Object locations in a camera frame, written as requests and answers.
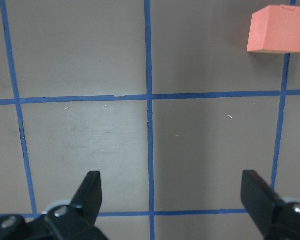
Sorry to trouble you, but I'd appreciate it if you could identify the orange foam cube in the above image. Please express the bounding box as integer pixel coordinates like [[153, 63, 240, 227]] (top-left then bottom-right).
[[247, 5, 300, 54]]

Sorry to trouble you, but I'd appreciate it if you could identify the brown paper table cover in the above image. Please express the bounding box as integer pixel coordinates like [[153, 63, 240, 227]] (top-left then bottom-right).
[[0, 0, 300, 240]]

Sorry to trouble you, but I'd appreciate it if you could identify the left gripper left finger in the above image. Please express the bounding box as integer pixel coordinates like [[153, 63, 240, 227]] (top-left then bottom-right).
[[44, 171, 107, 240]]

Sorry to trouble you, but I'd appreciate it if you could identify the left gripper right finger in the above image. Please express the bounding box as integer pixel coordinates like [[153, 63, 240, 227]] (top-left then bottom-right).
[[240, 170, 300, 240]]

